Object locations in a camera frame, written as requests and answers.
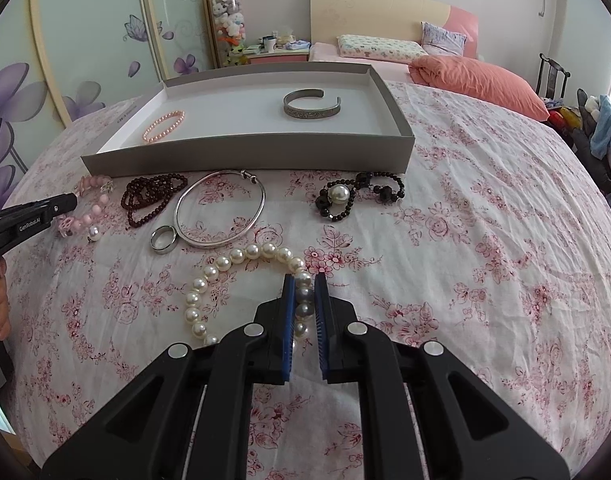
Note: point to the dark chair with clothes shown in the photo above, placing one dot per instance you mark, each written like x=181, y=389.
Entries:
x=583, y=135

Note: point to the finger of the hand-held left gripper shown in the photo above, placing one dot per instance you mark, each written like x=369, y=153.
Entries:
x=60, y=204

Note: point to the pink beige nightstand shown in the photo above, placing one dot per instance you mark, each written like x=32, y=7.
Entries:
x=275, y=58

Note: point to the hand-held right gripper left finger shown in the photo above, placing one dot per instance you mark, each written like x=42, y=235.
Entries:
x=288, y=305

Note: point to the pink bed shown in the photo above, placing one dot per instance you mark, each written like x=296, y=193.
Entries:
x=330, y=52

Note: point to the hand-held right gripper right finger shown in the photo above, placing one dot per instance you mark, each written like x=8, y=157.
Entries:
x=321, y=310

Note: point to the thin silver bangle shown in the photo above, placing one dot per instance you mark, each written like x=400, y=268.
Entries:
x=249, y=176

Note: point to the salmon folded quilt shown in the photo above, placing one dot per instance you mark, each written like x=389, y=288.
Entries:
x=475, y=82

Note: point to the floral sliding door wardrobe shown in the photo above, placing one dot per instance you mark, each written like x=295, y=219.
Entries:
x=85, y=35

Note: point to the dark wooden chair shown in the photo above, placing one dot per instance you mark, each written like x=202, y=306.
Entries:
x=553, y=77

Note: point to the white mug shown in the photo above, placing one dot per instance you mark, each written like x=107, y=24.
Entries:
x=269, y=44

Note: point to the blue tissue pack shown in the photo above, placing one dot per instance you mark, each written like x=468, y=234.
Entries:
x=298, y=45

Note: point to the lilac patterned pillow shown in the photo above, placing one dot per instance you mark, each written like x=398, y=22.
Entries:
x=443, y=37

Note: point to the beige pink headboard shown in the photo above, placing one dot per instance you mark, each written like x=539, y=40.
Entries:
x=375, y=10

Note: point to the white patterned pillow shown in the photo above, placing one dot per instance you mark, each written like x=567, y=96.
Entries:
x=380, y=49

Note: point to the grey cardboard tray box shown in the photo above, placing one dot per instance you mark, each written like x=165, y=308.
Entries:
x=235, y=160

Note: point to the light blue garment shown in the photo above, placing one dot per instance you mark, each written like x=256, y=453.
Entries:
x=605, y=130

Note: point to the plush toy display tube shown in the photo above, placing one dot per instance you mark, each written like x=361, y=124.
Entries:
x=230, y=20

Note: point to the colourful cloth pile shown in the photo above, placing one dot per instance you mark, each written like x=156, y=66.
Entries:
x=565, y=117

